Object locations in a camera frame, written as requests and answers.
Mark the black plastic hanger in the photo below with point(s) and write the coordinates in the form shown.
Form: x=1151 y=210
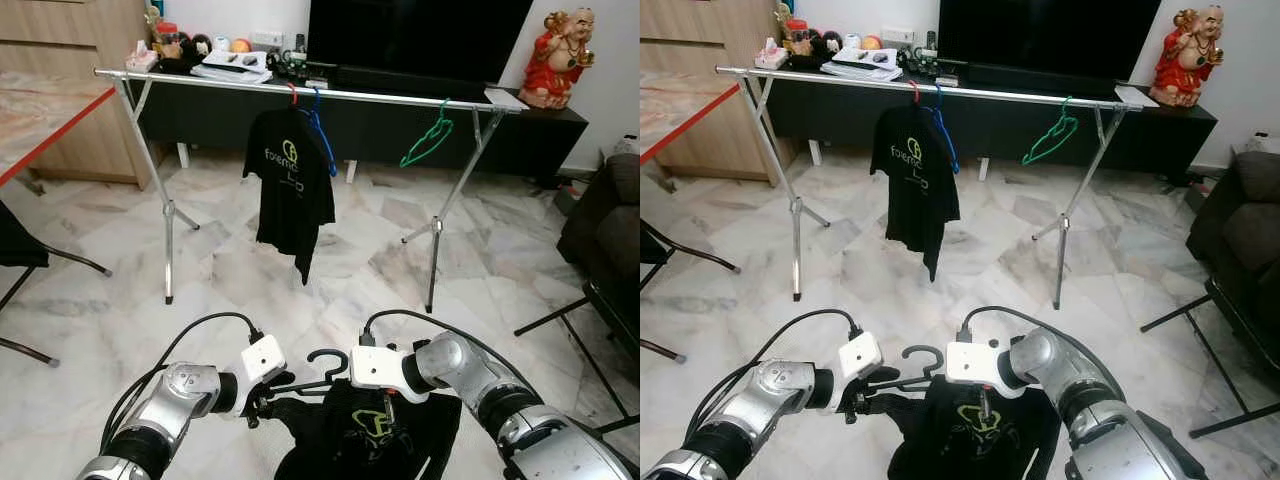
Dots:
x=941 y=360
x=345 y=362

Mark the black t-shirt green logo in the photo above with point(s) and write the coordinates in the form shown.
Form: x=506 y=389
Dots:
x=915 y=190
x=290 y=190
x=330 y=450
x=930 y=450

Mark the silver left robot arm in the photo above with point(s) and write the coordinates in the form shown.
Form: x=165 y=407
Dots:
x=170 y=400
x=760 y=395

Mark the blue plastic hanger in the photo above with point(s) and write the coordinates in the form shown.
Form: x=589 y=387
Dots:
x=333 y=165
x=953 y=163

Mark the green plastic hanger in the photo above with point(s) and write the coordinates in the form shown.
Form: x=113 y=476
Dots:
x=408 y=160
x=1029 y=158

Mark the red plastic hanger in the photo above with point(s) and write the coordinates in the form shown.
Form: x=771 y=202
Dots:
x=914 y=92
x=293 y=95

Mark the black hooded jacket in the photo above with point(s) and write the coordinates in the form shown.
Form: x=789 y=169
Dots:
x=652 y=247
x=20 y=235

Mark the black TV console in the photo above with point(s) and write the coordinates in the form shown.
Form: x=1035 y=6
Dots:
x=380 y=130
x=990 y=135

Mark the brown fabric sofa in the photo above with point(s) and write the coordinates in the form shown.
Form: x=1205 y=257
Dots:
x=605 y=230
x=1240 y=230

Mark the silver metal clothes rack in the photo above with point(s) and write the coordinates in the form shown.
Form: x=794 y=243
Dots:
x=400 y=98
x=1020 y=96

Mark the black soundbar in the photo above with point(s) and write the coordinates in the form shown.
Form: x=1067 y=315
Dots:
x=420 y=82
x=1045 y=80

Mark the stack of white papers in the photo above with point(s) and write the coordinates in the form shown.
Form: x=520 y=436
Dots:
x=860 y=67
x=230 y=70

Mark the white paper sheet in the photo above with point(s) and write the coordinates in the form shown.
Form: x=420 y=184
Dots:
x=505 y=97
x=1135 y=96

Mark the side table white lace cover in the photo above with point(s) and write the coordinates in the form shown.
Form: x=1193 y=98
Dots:
x=1258 y=143
x=627 y=146

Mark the pink marble table red edge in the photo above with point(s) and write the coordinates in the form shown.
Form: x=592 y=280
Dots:
x=40 y=115
x=675 y=105

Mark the pink tissue box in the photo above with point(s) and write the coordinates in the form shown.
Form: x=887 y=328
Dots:
x=770 y=57
x=141 y=60

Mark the orange ball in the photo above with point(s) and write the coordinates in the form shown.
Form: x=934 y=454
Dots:
x=240 y=45
x=871 y=43

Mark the black mouse plush toy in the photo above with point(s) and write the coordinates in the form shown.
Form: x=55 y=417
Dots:
x=196 y=46
x=826 y=43

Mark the red lid snack jar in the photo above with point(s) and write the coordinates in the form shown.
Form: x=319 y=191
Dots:
x=797 y=40
x=168 y=42

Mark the black flat television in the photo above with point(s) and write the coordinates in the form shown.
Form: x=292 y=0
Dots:
x=1050 y=40
x=420 y=40

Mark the red laughing Buddha statue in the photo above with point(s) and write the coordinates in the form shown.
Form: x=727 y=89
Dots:
x=1185 y=68
x=555 y=70

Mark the blue gold trophy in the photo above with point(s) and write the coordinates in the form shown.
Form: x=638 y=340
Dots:
x=785 y=13
x=155 y=15

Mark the light wood cabinet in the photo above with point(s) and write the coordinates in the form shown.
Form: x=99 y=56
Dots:
x=70 y=40
x=700 y=40

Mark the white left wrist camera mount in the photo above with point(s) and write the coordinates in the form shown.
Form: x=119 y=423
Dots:
x=262 y=360
x=860 y=355

